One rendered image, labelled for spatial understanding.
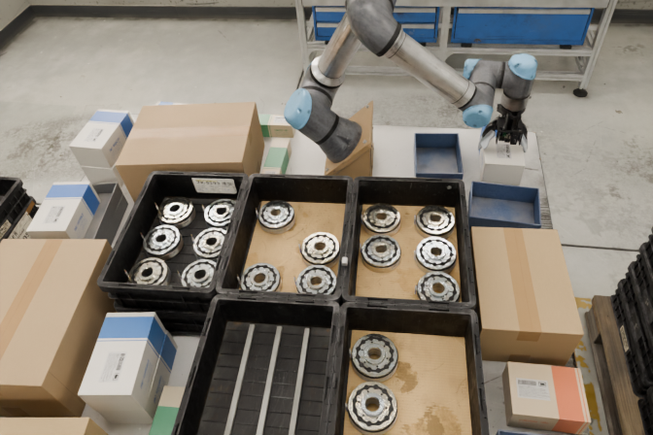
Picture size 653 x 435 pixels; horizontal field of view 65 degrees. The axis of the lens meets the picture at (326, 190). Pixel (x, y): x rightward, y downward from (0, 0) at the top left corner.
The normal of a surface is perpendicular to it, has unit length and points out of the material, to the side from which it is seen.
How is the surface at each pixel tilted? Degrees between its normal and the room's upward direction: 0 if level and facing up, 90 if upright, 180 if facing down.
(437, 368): 0
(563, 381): 0
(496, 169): 90
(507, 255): 0
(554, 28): 90
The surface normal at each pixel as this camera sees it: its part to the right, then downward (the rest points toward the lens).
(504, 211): -0.07, -0.69
